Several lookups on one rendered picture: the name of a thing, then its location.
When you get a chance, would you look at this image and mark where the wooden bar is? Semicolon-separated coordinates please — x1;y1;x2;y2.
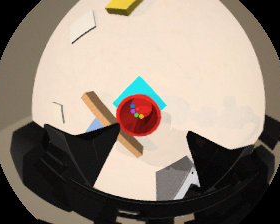
81;91;144;157

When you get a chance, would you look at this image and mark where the red cup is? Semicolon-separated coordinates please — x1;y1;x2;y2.
116;93;160;136

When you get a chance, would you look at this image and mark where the yellow rectangular block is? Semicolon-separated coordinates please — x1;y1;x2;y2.
104;0;144;16

